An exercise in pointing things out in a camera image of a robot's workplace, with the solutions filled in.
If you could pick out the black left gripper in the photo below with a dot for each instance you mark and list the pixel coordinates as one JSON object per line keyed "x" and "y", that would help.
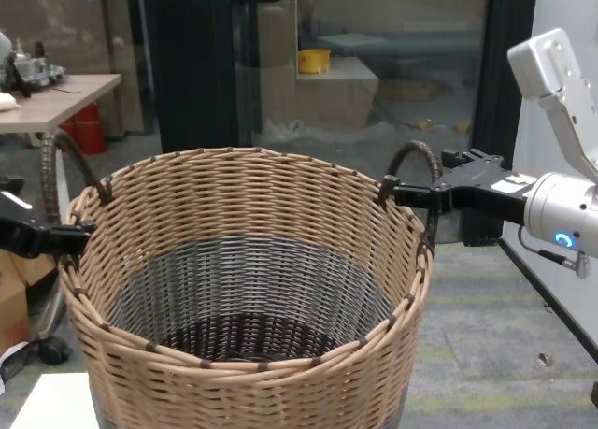
{"x": 16, "y": 233}

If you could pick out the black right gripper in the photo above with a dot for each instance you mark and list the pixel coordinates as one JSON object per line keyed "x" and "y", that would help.
{"x": 476, "y": 186}

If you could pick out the tan grey woven laundry basket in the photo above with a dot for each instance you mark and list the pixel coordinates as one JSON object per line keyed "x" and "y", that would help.
{"x": 252, "y": 391}

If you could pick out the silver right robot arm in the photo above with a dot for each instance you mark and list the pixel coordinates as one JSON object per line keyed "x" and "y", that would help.
{"x": 560, "y": 204}

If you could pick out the red fire extinguisher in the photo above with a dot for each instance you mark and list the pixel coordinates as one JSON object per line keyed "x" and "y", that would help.
{"x": 91, "y": 130}
{"x": 69, "y": 130}

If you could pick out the brown cardboard box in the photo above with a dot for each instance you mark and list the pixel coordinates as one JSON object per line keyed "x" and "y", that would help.
{"x": 14, "y": 307}

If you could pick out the white cloth bundle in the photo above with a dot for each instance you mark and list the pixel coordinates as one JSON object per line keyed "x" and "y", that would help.
{"x": 8, "y": 103}

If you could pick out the wooden desk with white leg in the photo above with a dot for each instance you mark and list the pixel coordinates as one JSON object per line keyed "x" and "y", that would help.
{"x": 70, "y": 99}

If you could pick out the beige stepped block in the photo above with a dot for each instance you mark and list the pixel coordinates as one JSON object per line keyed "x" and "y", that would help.
{"x": 336, "y": 97}

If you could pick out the grey wheeled stand base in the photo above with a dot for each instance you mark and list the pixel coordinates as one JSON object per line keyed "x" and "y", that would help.
{"x": 51, "y": 349}

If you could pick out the grey metal device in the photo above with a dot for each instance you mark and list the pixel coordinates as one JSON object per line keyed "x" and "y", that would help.
{"x": 32, "y": 69}

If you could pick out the yellow bucket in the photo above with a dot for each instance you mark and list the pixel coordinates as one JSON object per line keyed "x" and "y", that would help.
{"x": 314, "y": 61}

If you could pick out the black door post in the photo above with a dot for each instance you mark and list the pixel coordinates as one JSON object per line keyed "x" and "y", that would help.
{"x": 502, "y": 97}
{"x": 196, "y": 74}

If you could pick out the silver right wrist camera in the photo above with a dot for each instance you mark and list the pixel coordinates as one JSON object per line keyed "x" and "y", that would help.
{"x": 542, "y": 60}

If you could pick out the white square pedestal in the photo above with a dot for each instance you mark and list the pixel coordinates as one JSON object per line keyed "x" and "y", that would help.
{"x": 51, "y": 401}

